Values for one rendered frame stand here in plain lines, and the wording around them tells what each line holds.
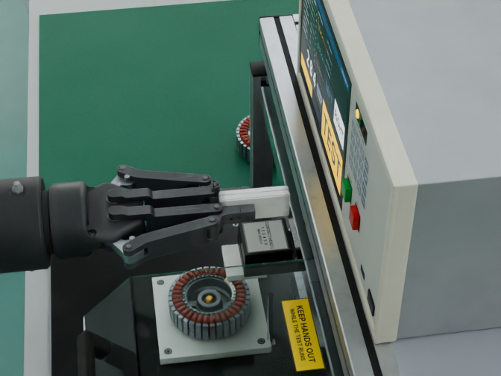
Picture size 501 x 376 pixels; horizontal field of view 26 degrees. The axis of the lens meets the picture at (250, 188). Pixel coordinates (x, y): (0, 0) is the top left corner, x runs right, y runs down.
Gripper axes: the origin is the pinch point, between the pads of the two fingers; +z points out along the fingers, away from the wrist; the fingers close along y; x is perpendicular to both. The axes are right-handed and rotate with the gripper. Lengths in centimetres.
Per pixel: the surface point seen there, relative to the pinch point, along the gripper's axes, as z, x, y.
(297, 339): 3.3, -11.2, 8.7
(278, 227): 6.6, -25.6, -22.1
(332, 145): 9.7, -0.5, -8.5
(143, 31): -7, -43, -95
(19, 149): -42, -118, -154
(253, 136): 5.5, -23.1, -38.2
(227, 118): 5, -43, -67
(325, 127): 9.7, -1.0, -12.2
